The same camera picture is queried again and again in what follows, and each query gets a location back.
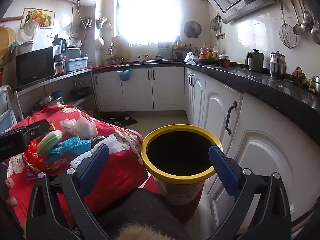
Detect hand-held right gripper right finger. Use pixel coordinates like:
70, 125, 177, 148
207, 145, 292, 240

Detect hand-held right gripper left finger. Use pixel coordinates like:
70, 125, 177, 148
26, 143, 110, 240

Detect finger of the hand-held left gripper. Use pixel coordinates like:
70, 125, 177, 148
24, 119, 50, 143

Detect red plastic wrapper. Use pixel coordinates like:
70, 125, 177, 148
25, 140, 41, 165

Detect white plastic bag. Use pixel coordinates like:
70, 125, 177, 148
60, 118, 78, 133

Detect teal blue sponge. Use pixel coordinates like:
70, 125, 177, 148
49, 136, 92, 164

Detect purple wrapper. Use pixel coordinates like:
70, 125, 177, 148
22, 155, 42, 182

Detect white tissue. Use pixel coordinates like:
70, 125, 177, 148
72, 116, 98, 138

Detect yellow rimmed trash bin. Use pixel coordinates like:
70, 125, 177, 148
141, 124, 224, 207

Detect person's left hand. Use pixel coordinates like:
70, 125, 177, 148
4, 177, 18, 207

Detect red floral blanket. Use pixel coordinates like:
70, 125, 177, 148
0, 105, 150, 230

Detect stack of steel pots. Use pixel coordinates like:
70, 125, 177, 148
36, 95, 54, 108

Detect black floor mat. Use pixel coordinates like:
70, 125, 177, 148
99, 114, 139, 127

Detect black wok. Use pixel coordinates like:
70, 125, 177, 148
70, 87, 91, 98

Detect stainless steel shelf table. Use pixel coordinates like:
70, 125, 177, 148
16, 68, 100, 116

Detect black microwave oven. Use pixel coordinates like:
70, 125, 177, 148
15, 47, 57, 88

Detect white kitchen base cabinets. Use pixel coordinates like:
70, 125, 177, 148
92, 66, 320, 230

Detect grey blue dish box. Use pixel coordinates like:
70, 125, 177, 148
64, 56, 88, 73

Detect black blender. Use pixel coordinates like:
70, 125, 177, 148
52, 38, 67, 74

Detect grey blue storage container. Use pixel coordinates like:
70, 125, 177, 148
65, 47, 83, 58

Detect black kitchen countertop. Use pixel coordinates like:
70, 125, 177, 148
92, 60, 320, 145

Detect red cloth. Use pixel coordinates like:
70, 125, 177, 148
91, 64, 121, 70

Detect blue bag on cabinet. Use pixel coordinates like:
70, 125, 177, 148
116, 69, 131, 82

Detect white round mesh cover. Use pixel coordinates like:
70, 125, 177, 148
23, 19, 40, 42

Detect glass jar dark contents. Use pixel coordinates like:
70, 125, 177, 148
219, 54, 231, 68

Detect black serving tray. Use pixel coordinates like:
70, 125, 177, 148
194, 59, 221, 66

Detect olive grey kettle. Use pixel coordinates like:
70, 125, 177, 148
245, 49, 265, 72

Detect stainless steel kettle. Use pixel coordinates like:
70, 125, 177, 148
269, 51, 287, 79

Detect pale cutting board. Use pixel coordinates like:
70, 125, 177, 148
111, 35, 131, 59

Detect pile of ginger roots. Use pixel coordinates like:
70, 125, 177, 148
291, 67, 316, 89

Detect black spice rack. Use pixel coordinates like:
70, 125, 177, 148
172, 41, 192, 61

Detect set of steel utensils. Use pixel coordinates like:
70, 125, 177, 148
210, 14, 223, 40

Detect steel ladle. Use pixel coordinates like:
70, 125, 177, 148
287, 0, 306, 35

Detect kitchen window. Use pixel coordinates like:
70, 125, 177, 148
116, 0, 182, 47

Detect large steel spoon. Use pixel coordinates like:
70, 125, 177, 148
311, 17, 320, 46

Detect steel slotted spoon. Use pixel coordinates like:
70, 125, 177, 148
295, 0, 314, 29

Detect black cabinet door handle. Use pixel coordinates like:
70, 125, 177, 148
225, 101, 237, 135

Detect fruit wall picture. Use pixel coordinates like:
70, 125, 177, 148
20, 8, 56, 29

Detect grey wall fan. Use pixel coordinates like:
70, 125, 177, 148
184, 21, 202, 39

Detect wire skimmer strainer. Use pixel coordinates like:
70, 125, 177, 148
278, 0, 298, 49

